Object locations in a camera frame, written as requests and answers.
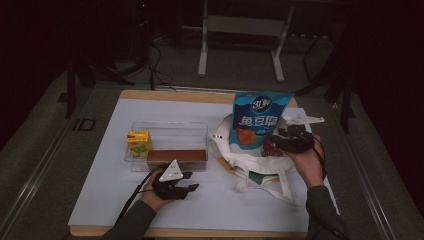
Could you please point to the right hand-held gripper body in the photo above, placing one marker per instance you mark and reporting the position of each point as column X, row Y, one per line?
column 296, row 141

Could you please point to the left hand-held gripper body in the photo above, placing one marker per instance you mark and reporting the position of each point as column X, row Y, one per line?
column 170, row 188

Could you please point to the small red dark packet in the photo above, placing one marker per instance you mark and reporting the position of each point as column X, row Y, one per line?
column 270, row 151

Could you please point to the brown cardboard box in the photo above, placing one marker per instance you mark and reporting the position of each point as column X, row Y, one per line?
column 176, row 155

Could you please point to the white dotted tote bag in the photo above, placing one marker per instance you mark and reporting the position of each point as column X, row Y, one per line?
column 256, row 163

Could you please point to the blue snack bag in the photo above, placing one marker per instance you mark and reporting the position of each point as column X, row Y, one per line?
column 256, row 113

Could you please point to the clear plastic container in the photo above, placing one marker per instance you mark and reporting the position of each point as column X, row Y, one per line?
column 173, row 136

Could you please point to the yellow drink carton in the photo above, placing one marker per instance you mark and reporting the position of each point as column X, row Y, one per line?
column 138, row 143

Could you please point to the person's left hand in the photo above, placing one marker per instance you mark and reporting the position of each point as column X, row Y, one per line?
column 153, row 198

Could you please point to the person's right hand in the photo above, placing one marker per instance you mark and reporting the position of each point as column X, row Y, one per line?
column 308, row 163

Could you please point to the white table sheet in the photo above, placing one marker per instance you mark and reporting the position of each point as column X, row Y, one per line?
column 216, row 210

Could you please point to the black stand with legs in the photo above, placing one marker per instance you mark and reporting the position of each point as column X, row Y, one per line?
column 346, row 106

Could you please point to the black metal stand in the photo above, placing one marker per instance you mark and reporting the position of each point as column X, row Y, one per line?
column 70, row 90

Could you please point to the black tripod stand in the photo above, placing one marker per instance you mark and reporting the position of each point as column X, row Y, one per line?
column 143, row 33

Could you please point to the metal floor rail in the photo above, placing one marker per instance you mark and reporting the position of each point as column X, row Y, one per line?
column 370, row 193
column 36, row 173

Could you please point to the white desk frame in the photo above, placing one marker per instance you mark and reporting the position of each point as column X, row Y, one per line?
column 246, row 26

